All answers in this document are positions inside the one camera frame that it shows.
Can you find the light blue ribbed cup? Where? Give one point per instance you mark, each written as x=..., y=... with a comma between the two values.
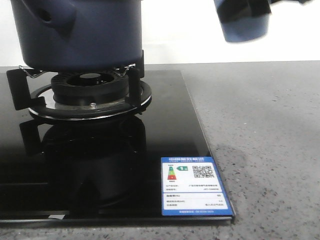
x=245, y=29

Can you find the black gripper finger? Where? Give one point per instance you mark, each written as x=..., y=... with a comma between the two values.
x=233, y=10

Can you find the black pot support grate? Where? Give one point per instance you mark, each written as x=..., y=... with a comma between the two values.
x=41, y=104

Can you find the dark blue cooking pot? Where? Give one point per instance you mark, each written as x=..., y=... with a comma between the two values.
x=78, y=35

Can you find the black gas burner head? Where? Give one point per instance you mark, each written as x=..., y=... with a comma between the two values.
x=81, y=89

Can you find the blue energy label sticker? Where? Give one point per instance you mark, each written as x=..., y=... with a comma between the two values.
x=192, y=186

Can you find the black glass gas stove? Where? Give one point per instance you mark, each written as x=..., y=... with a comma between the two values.
x=106, y=172

